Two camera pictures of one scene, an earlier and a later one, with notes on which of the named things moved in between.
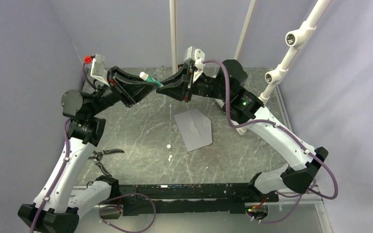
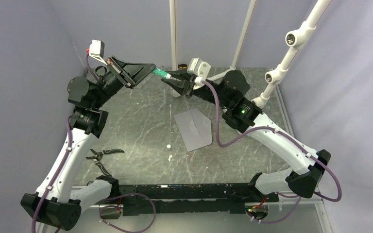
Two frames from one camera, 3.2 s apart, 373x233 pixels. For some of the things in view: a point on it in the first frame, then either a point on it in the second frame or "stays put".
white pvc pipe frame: (294, 40) stays put
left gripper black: (128, 88) -> (132, 74)
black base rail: (175, 198) stays put
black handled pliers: (98, 155) stays put
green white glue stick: (145, 77) -> (161, 73)
